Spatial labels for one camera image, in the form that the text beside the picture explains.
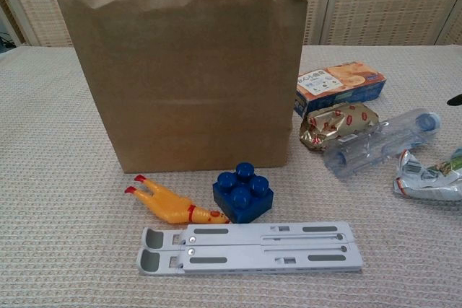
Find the silver white wrapper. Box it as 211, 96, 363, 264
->
392, 148, 462, 203

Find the clear plastic water bottle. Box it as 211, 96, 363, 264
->
323, 108, 442, 181

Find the orange blue biscuit box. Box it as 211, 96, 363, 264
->
294, 61, 387, 118

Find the gold snack pack red print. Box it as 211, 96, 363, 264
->
300, 102, 380, 152

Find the brown paper bag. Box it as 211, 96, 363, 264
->
56, 0, 310, 175

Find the woven folding screen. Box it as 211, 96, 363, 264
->
0, 0, 462, 48

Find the blue building block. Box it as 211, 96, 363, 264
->
212, 162, 274, 224

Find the grey folding laptop stand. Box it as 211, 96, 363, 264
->
136, 221, 365, 276

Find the yellow rubber chicken toy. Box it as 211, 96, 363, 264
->
124, 174, 232, 224

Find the beige woven tablecloth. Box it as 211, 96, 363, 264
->
0, 44, 462, 308

